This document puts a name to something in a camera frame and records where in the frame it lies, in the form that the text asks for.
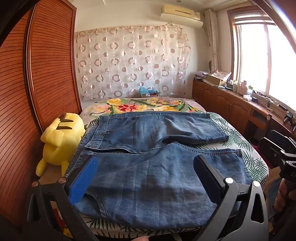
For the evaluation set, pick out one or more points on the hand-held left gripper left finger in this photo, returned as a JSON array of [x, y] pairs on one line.
[[83, 178]]

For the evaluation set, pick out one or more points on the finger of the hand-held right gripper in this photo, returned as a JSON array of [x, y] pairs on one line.
[[271, 150]]

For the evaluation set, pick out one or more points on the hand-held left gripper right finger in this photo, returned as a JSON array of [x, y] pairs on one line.
[[207, 178]]

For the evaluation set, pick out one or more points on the blue denim pants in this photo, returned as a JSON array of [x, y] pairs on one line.
[[150, 173]]

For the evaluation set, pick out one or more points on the person's right hand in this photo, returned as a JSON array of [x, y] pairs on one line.
[[282, 197]]

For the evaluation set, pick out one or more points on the blue denim cloth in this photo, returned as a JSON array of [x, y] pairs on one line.
[[272, 192]]

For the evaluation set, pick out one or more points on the yellow plush toy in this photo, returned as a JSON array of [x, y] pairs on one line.
[[60, 141]]

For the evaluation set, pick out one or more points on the pink container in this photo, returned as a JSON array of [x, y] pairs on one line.
[[243, 87]]

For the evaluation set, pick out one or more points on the wooden cabinet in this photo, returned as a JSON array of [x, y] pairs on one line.
[[222, 102]]

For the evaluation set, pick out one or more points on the cardboard box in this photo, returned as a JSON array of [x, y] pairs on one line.
[[215, 79]]

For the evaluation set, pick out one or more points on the floral blanket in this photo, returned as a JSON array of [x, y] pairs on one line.
[[138, 105]]

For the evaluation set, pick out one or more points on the window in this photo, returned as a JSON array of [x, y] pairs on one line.
[[266, 58]]

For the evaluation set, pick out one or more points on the teal plush toy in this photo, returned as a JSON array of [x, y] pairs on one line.
[[144, 90]]

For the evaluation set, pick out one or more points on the wooden slatted wardrobe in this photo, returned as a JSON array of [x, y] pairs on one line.
[[46, 69]]

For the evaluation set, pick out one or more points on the circle-patterned sheer curtain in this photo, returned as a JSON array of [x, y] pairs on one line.
[[129, 62]]

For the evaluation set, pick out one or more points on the pale window curtain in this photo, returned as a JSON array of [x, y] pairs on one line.
[[211, 34]]

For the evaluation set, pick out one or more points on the white air conditioner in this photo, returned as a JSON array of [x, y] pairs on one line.
[[180, 11]]

